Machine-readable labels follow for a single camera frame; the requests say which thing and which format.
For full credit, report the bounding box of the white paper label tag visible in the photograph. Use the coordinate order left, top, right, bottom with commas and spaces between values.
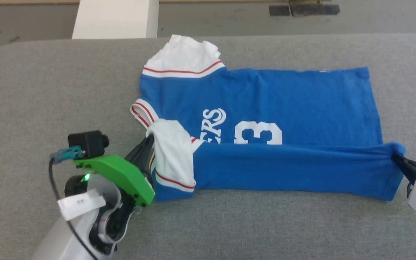
57, 189, 107, 221

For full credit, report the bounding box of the black cable with teal plug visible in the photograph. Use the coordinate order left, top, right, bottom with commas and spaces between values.
48, 147, 100, 260

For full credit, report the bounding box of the dark floor bracket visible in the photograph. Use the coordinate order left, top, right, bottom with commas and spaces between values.
269, 0, 341, 17

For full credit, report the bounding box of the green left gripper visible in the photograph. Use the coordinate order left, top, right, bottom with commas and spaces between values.
73, 134, 156, 214

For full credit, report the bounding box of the blue white baseball jersey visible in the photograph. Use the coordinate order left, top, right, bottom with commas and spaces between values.
130, 34, 406, 202

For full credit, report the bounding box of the white rectangular block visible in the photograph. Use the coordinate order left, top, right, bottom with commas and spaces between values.
72, 0, 160, 39

